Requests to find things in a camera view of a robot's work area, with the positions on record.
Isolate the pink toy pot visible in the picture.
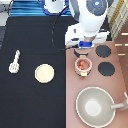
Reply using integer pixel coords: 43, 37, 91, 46
75, 57, 92, 77

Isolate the large grey frying pan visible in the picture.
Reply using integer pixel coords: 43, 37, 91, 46
76, 87, 128, 128

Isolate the cream round plate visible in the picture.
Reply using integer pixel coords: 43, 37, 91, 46
35, 64, 54, 83

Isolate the black burner disc front right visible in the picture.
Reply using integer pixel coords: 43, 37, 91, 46
98, 62, 115, 76

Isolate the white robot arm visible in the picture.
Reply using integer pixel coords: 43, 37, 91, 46
44, 0, 109, 48

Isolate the black burner disc back right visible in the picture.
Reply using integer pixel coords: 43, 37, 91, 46
96, 45, 111, 58

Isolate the white gripper body blue ring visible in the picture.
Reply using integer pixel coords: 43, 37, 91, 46
65, 25, 110, 49

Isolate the black burner disc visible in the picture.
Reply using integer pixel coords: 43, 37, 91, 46
98, 62, 115, 76
96, 45, 111, 58
74, 49, 80, 57

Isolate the black burner disc back left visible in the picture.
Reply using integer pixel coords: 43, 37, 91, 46
74, 49, 80, 57

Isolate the pink spotted toy food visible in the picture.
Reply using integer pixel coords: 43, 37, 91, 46
78, 60, 88, 70

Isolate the cream toy spatula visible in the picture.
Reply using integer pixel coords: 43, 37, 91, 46
9, 50, 20, 73

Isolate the black table mat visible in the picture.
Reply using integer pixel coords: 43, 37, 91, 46
0, 17, 75, 128

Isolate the pink toy stove board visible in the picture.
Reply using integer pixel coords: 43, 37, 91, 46
66, 41, 126, 128

